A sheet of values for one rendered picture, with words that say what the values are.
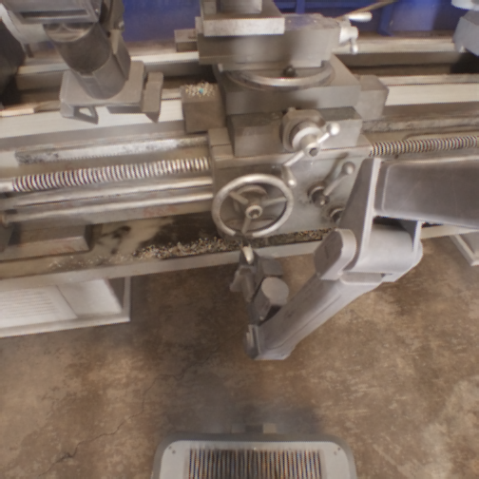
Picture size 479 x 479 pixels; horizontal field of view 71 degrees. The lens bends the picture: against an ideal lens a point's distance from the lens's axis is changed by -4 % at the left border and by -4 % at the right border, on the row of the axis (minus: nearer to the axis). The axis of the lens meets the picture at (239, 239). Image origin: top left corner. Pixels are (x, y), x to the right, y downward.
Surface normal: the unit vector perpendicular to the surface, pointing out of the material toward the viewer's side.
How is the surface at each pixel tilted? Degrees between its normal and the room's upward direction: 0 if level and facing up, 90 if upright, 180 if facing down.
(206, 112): 90
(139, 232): 0
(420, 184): 72
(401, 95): 36
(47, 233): 0
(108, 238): 0
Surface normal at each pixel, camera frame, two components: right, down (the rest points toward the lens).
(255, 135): 0.16, 0.74
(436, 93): 0.10, -0.11
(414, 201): -0.94, 0.00
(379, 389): 0.00, -0.66
